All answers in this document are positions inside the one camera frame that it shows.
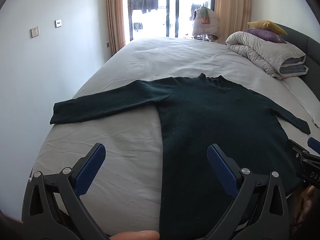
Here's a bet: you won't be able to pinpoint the dark green knit sweater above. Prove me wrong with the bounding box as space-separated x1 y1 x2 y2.
49 73 311 240

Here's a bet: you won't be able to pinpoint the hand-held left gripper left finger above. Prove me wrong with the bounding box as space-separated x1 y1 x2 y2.
21 143 110 240

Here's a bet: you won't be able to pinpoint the beige curtain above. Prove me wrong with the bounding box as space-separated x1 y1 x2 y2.
214 0 252 39
105 0 126 55

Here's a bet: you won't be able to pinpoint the dark hanging clothes outside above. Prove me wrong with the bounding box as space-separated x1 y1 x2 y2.
132 0 159 14

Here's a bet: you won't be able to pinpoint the black framed glass door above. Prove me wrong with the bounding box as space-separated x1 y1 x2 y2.
121 0 217 42

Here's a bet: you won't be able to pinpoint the white puffer vest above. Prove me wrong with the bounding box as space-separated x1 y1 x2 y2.
192 7 221 42

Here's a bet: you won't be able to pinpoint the folded grey duvet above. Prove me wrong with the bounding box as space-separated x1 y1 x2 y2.
226 31 309 80

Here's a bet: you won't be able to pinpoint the dark grey headboard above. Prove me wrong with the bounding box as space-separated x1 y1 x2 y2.
274 23 320 128

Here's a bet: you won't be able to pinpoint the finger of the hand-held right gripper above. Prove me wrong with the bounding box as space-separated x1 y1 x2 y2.
307 137 320 151
289 139 316 161

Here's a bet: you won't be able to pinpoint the person's left hand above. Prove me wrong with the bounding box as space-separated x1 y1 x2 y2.
110 230 160 240

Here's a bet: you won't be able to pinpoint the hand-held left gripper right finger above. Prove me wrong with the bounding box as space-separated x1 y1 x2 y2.
207 144 290 240

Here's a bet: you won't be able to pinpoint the purple pillow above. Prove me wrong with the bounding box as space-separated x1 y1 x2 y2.
246 28 287 44

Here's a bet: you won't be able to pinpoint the yellow pillow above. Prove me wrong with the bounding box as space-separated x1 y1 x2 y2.
247 20 288 35

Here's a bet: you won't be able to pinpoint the bed with white sheet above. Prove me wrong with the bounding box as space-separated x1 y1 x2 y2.
22 37 320 240

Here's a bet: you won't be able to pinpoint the person's right hand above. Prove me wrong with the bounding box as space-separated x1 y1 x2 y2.
296 186 320 227

